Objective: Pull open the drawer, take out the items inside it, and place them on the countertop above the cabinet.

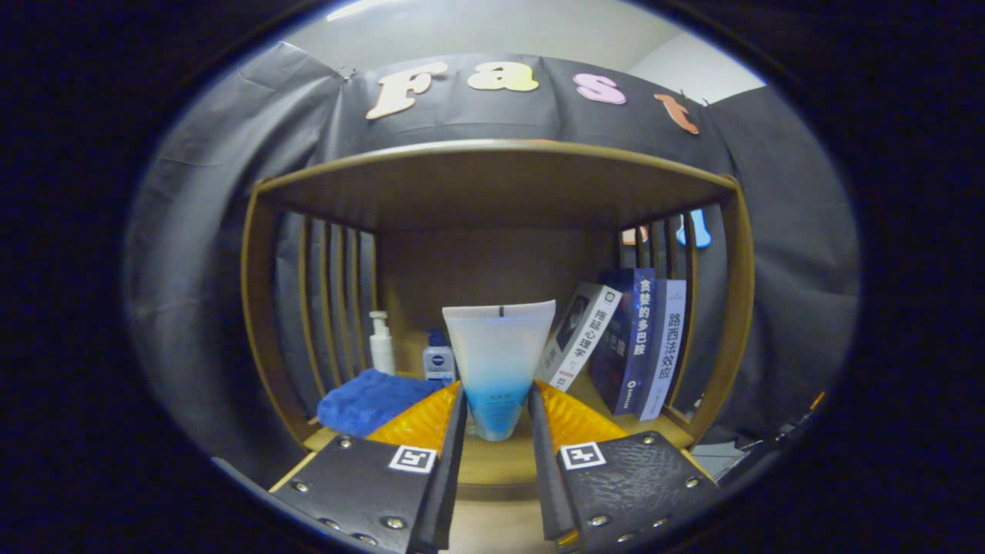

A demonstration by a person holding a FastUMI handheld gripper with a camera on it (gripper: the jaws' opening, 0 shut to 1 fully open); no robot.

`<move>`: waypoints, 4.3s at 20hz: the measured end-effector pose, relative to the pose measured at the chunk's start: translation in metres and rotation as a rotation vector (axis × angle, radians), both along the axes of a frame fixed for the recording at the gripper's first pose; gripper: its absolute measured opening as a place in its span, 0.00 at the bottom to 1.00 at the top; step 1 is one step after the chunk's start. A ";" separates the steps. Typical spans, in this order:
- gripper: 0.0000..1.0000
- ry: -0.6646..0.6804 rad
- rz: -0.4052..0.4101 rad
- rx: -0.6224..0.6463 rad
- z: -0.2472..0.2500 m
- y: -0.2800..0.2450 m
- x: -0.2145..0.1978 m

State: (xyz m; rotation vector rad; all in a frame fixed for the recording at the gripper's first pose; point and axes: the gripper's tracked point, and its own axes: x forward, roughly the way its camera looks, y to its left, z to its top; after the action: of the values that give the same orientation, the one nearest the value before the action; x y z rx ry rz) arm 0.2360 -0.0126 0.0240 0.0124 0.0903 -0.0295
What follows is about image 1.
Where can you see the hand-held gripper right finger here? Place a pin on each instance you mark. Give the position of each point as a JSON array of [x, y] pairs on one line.
[[542, 477]]

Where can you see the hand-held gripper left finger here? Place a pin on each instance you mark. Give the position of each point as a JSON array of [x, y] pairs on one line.
[[450, 477]]

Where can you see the white and blue tube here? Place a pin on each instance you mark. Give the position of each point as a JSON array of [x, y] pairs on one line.
[[499, 354]]

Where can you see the wooden countertop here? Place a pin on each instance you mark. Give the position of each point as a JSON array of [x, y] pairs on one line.
[[500, 462]]

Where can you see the wooden cabinet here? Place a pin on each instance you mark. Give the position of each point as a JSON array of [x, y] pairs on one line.
[[477, 261]]

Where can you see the white bottle with blue cap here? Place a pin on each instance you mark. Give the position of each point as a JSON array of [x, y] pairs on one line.
[[439, 362]]

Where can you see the blue folded towel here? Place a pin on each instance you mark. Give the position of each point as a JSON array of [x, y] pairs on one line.
[[362, 400]]

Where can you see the white pump bottle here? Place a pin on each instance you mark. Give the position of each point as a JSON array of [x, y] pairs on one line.
[[382, 354]]

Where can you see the white book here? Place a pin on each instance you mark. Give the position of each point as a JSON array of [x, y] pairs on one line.
[[585, 338]]

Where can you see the dark blue book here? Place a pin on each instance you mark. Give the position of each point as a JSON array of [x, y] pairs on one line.
[[642, 338]]

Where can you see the pale blue book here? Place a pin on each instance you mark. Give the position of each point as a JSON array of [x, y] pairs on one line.
[[669, 346]]

